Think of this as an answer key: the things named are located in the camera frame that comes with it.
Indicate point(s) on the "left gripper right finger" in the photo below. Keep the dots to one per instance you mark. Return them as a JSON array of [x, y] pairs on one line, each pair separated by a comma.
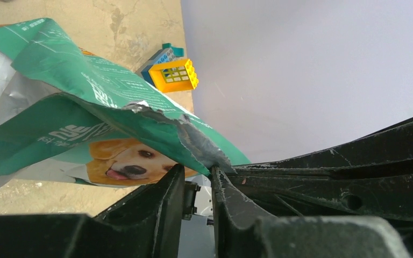
[[244, 229]]

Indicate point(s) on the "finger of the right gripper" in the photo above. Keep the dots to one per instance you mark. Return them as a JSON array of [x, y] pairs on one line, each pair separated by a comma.
[[370, 176]]

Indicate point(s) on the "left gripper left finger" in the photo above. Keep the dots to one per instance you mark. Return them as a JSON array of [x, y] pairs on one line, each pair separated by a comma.
[[146, 225]]

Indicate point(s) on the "green dog food bag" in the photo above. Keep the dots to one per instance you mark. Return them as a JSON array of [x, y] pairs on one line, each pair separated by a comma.
[[67, 115]]

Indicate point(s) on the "toy brick block stack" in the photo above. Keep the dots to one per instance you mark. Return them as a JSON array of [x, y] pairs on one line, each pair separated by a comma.
[[169, 71]]

